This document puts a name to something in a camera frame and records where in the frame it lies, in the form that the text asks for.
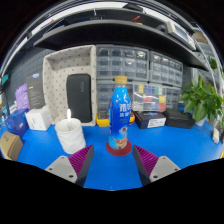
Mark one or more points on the black rectangular case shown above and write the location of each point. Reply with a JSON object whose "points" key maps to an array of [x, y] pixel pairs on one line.
{"points": [[79, 98]]}

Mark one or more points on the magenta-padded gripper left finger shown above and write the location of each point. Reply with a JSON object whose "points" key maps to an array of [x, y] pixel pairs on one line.
{"points": [[63, 168]]}

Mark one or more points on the white oscilloscope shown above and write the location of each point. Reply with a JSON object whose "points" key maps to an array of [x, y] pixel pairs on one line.
{"points": [[181, 33]]}

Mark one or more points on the flat round red coaster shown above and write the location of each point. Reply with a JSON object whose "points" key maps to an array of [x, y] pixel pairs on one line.
{"points": [[118, 152]]}

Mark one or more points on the green potted plant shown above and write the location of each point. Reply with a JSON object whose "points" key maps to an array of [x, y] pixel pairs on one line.
{"points": [[200, 101]]}

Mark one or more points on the small white block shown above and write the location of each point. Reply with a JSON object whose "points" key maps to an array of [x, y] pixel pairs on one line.
{"points": [[216, 136]]}

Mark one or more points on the wide grey drawer cabinet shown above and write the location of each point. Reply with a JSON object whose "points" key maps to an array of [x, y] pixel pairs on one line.
{"points": [[121, 63]]}

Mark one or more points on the white shelf unit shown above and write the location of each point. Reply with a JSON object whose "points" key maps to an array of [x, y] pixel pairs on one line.
{"points": [[211, 56]]}

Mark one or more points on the clear organizer box colourful parts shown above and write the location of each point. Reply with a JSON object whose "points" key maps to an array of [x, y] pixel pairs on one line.
{"points": [[149, 98]]}

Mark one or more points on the purple plastic bag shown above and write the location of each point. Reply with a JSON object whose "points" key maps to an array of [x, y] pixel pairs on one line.
{"points": [[22, 96]]}

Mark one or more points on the dark grey flat box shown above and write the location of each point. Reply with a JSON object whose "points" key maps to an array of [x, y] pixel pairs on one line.
{"points": [[36, 91]]}

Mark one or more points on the brown cardboard box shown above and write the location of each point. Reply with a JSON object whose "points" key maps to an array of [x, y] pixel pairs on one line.
{"points": [[10, 146]]}

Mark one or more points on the yellow multimeter red leads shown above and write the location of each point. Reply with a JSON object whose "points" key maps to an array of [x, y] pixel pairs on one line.
{"points": [[101, 121]]}

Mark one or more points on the yellow tool red leads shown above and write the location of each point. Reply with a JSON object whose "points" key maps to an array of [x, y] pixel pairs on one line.
{"points": [[136, 20]]}

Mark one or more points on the white ribbed paper cup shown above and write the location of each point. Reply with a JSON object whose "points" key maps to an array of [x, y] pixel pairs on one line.
{"points": [[70, 140]]}

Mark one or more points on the white dotted open box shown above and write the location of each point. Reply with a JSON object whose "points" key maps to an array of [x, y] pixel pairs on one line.
{"points": [[56, 76]]}

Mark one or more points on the black flat case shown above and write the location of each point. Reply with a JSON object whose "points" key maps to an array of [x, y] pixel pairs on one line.
{"points": [[179, 119]]}

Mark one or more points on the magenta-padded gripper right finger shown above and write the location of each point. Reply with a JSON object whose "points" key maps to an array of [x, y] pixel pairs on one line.
{"points": [[163, 168]]}

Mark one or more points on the blue drink bottle gold cap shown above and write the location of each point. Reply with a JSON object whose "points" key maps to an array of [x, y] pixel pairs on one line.
{"points": [[119, 113]]}

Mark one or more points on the black wall shelf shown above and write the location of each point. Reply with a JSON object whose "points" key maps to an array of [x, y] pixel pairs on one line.
{"points": [[116, 35]]}

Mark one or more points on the black box white label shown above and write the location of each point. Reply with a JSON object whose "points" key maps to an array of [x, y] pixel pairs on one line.
{"points": [[150, 120]]}

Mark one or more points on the blue carton box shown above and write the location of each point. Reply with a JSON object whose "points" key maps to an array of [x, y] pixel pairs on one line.
{"points": [[16, 123]]}

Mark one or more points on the small white box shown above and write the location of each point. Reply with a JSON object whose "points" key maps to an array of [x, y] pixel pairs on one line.
{"points": [[38, 119]]}

